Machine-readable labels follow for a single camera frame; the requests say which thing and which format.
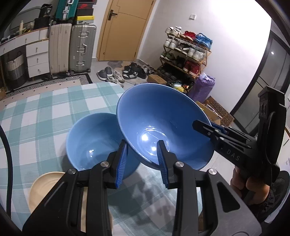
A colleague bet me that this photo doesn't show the stacked shoe boxes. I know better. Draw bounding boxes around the stacked shoe boxes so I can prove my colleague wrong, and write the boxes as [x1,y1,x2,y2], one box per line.
[75,0,97,25]

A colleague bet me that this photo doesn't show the black white patterned rug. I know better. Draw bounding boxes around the black white patterned rug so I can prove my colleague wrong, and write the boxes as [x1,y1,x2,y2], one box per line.
[1,73,93,100]

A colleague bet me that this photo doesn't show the beige plate stack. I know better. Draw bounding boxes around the beige plate stack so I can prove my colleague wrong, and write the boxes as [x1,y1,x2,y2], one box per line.
[23,165,117,235]

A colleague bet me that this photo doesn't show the open cardboard box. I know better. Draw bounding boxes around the open cardboard box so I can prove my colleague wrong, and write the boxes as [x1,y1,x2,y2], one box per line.
[196,101,221,125]

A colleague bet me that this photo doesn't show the beige suitcase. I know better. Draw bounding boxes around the beige suitcase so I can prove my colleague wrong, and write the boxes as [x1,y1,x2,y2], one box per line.
[49,24,72,74]

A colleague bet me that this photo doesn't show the black cable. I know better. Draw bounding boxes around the black cable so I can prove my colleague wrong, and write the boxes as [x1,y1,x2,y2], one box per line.
[0,124,12,218]

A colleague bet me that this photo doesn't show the right hand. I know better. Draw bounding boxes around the right hand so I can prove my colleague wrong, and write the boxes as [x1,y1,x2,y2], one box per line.
[230,166,270,205]

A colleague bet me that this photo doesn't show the purple bag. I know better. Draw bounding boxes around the purple bag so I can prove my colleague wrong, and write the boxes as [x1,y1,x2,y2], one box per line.
[187,73,215,103]

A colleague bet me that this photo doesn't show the teal suitcase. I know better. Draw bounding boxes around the teal suitcase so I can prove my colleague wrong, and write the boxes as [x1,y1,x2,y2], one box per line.
[55,0,79,23]

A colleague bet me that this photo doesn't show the wooden door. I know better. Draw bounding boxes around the wooden door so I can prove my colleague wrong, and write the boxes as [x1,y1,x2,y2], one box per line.
[97,0,155,61]

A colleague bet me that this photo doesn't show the woven laundry basket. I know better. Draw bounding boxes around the woven laundry basket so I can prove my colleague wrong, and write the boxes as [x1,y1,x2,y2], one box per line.
[6,51,26,89]

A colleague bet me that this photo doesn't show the wooden shoe rack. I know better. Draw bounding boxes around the wooden shoe rack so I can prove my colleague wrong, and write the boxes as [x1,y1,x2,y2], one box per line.
[157,33,211,93]

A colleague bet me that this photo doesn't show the white drawer desk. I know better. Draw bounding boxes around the white drawer desk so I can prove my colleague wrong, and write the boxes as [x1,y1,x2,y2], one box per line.
[1,27,50,78]

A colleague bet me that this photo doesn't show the large blue bowl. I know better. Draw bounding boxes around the large blue bowl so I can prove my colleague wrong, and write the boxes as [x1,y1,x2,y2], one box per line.
[117,83,214,170]

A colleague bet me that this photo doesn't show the silver aluminium suitcase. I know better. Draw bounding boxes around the silver aluminium suitcase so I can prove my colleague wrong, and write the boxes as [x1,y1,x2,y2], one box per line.
[69,24,96,75]

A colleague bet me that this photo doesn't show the teal plaid tablecloth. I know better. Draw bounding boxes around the teal plaid tablecloth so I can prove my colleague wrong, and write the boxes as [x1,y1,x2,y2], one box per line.
[1,83,177,235]

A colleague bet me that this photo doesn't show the small brown cardboard box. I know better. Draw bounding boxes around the small brown cardboard box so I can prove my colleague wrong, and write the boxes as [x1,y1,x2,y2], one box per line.
[147,74,167,85]

